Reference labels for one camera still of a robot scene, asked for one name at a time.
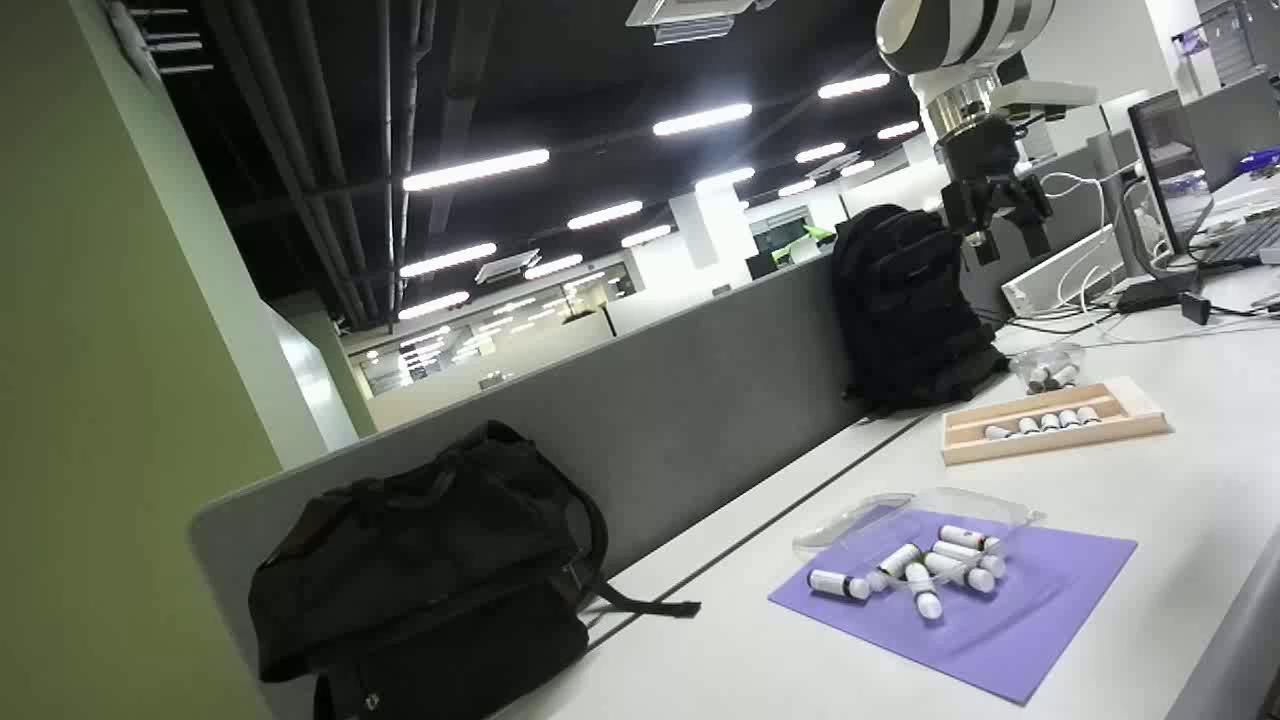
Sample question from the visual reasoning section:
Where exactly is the clear glass bowl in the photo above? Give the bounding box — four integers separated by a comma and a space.
1013, 335, 1090, 397

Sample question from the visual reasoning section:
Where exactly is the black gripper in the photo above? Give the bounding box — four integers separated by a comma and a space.
936, 116, 1060, 264

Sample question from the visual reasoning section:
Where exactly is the purple mat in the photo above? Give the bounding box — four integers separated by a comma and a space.
768, 509, 1139, 709

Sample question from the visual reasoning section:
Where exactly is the light wooden tray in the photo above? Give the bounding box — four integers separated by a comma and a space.
936, 373, 1176, 468

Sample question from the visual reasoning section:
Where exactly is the dark computer monitor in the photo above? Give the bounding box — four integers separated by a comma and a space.
1123, 88, 1211, 264

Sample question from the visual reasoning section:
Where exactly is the black duffel bag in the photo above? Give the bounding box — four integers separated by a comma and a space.
243, 420, 705, 720

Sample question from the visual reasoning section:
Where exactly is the grey desk divider panel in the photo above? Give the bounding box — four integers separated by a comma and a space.
182, 137, 1115, 720

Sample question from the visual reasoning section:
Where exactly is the black backpack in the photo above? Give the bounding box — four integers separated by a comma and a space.
827, 199, 1013, 416

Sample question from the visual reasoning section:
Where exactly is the long ceiling light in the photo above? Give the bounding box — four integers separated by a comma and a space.
396, 241, 499, 282
649, 100, 754, 141
401, 144, 554, 195
564, 195, 649, 236
810, 66, 895, 103

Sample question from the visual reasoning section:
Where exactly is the white flat device box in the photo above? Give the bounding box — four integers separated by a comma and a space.
1001, 218, 1132, 320

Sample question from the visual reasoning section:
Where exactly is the black power adapter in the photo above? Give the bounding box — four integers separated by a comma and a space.
1115, 275, 1182, 316

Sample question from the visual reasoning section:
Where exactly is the white cylindrical pieces pile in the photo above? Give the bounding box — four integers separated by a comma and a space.
791, 482, 1070, 654

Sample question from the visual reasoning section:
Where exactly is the open laptop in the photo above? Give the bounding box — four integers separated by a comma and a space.
1182, 173, 1280, 273

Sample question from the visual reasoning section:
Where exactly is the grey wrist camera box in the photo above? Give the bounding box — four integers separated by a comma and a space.
992, 77, 1102, 116

